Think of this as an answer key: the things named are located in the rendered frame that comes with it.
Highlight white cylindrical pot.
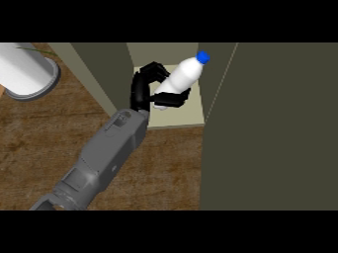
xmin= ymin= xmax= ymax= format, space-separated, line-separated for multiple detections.
xmin=0 ymin=42 xmax=62 ymax=103

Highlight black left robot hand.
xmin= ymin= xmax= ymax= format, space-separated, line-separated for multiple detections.
xmin=130 ymin=61 xmax=192 ymax=114

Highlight white bottle with blue cap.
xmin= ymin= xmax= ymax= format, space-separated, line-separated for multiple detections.
xmin=150 ymin=50 xmax=212 ymax=112

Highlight dark grey cabinet door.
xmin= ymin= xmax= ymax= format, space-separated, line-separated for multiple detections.
xmin=196 ymin=42 xmax=338 ymax=211

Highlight green plant stem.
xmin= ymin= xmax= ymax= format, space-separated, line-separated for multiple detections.
xmin=14 ymin=45 xmax=59 ymax=57

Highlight olive grey cabinet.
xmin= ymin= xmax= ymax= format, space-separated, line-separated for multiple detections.
xmin=47 ymin=42 xmax=239 ymax=131

